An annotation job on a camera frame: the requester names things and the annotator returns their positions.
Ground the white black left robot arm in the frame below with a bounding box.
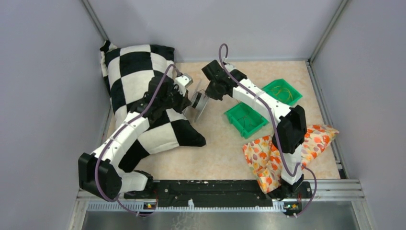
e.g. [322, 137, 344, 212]
[78, 74, 193, 202]

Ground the floral orange cloth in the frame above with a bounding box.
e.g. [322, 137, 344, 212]
[242, 125, 339, 194]

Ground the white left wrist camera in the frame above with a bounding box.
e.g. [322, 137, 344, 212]
[174, 74, 193, 96]

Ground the green plastic bin with yellow wire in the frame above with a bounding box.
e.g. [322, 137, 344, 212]
[262, 79, 303, 106]

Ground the grey perforated cable spool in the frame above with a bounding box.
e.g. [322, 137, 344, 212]
[183, 80, 209, 123]

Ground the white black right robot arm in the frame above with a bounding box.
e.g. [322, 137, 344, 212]
[202, 60, 307, 200]

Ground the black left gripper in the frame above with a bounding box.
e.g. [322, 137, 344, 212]
[159, 83, 192, 114]

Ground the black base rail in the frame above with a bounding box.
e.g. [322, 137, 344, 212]
[124, 180, 313, 208]

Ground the black white checkered pillow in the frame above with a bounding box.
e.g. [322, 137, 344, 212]
[100, 40, 206, 173]

